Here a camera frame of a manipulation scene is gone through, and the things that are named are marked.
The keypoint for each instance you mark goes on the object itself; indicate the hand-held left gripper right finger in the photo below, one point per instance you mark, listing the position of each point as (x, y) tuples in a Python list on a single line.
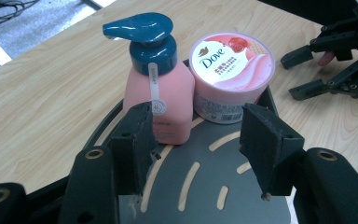
[(270, 149)]

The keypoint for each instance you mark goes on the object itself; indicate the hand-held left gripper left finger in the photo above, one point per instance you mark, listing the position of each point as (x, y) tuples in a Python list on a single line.
[(135, 146)]

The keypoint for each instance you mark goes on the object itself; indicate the pink pump bottle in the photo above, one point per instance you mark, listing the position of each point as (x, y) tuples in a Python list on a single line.
[(167, 93)]

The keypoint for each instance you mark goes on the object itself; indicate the pink round jar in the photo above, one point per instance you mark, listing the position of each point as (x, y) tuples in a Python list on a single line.
[(233, 68)]

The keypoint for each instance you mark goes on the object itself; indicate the black fan-shaped corner shelf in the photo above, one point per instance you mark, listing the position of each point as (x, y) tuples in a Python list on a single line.
[(205, 174)]

